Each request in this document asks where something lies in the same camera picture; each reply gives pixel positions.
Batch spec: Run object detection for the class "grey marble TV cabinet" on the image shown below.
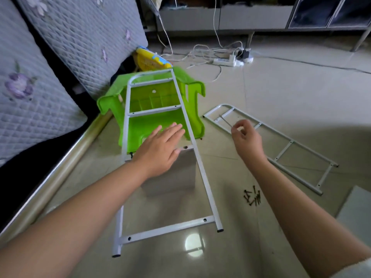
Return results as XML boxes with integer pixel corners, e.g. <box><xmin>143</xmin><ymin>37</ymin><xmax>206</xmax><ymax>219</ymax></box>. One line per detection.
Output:
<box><xmin>145</xmin><ymin>0</ymin><xmax>371</xmax><ymax>51</ymax></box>

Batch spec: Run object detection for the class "white power strip with plugs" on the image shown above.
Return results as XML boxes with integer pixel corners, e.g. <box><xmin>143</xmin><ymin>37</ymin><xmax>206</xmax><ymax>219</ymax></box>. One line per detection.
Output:
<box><xmin>232</xmin><ymin>47</ymin><xmax>255</xmax><ymax>64</ymax></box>

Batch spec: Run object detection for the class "person's right hand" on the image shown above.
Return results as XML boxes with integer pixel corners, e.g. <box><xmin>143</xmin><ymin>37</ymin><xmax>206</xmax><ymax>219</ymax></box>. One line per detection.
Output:
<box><xmin>231</xmin><ymin>119</ymin><xmax>267</xmax><ymax>170</ymax></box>

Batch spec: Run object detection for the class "pile of black screws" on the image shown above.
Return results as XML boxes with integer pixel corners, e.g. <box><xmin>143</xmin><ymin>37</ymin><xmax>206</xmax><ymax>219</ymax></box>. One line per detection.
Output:
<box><xmin>243</xmin><ymin>185</ymin><xmax>263</xmax><ymax>207</ymax></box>

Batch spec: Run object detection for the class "grey textured furniture cover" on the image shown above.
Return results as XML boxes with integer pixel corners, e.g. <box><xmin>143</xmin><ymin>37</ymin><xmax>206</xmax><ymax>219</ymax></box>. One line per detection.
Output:
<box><xmin>0</xmin><ymin>0</ymin><xmax>149</xmax><ymax>167</ymax></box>

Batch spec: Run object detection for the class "white wooden board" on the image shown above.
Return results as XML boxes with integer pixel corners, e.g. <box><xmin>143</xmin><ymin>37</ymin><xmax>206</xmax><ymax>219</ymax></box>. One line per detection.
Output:
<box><xmin>335</xmin><ymin>185</ymin><xmax>371</xmax><ymax>248</ymax></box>
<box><xmin>139</xmin><ymin>144</ymin><xmax>198</xmax><ymax>198</ymax></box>

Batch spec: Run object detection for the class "person's left hand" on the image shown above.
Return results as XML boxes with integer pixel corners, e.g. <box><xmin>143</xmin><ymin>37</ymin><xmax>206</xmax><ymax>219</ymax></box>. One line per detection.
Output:
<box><xmin>131</xmin><ymin>122</ymin><xmax>187</xmax><ymax>180</ymax></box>

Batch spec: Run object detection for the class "white metal frame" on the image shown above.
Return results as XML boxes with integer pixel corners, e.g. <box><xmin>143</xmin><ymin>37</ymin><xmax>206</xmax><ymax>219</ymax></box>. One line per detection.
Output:
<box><xmin>202</xmin><ymin>103</ymin><xmax>340</xmax><ymax>196</ymax></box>
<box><xmin>111</xmin><ymin>68</ymin><xmax>225</xmax><ymax>258</ymax></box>

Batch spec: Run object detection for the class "yellow plastic basket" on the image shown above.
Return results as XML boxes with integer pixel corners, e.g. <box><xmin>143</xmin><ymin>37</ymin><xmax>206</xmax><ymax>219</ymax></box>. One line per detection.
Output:
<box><xmin>134</xmin><ymin>47</ymin><xmax>174</xmax><ymax>72</ymax></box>

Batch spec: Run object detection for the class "long white power strip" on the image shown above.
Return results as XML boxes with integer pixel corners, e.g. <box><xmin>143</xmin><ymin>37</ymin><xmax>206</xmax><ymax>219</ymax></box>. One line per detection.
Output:
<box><xmin>211</xmin><ymin>56</ymin><xmax>245</xmax><ymax>68</ymax></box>

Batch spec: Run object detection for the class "person's left forearm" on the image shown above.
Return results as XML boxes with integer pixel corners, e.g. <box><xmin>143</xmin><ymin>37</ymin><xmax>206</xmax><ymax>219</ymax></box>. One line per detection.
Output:
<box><xmin>0</xmin><ymin>162</ymin><xmax>150</xmax><ymax>278</ymax></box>

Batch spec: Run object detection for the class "person's white shirt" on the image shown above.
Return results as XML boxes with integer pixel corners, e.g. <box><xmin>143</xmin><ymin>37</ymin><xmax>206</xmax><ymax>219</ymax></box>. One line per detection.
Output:
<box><xmin>329</xmin><ymin>256</ymin><xmax>371</xmax><ymax>278</ymax></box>

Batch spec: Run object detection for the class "chrome metal base rail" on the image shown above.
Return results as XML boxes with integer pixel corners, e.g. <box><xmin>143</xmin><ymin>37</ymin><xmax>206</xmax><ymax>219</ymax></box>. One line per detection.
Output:
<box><xmin>0</xmin><ymin>110</ymin><xmax>114</xmax><ymax>244</ymax></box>

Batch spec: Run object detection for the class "long dark cable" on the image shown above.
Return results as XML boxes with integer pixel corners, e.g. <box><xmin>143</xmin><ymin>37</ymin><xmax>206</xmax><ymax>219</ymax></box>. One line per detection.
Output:
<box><xmin>253</xmin><ymin>53</ymin><xmax>371</xmax><ymax>75</ymax></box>

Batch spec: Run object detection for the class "tangle of white cables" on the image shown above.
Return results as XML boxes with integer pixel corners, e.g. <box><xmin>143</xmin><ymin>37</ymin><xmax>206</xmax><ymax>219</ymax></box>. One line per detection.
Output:
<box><xmin>152</xmin><ymin>0</ymin><xmax>254</xmax><ymax>82</ymax></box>

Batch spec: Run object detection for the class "person's right forearm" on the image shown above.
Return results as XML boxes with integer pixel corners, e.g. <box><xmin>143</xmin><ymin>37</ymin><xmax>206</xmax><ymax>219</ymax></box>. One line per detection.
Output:
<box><xmin>246</xmin><ymin>158</ymin><xmax>371</xmax><ymax>278</ymax></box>

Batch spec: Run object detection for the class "green plastic stool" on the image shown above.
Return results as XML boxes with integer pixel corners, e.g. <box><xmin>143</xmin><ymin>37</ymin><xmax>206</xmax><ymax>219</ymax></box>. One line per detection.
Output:
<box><xmin>96</xmin><ymin>65</ymin><xmax>207</xmax><ymax>154</ymax></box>

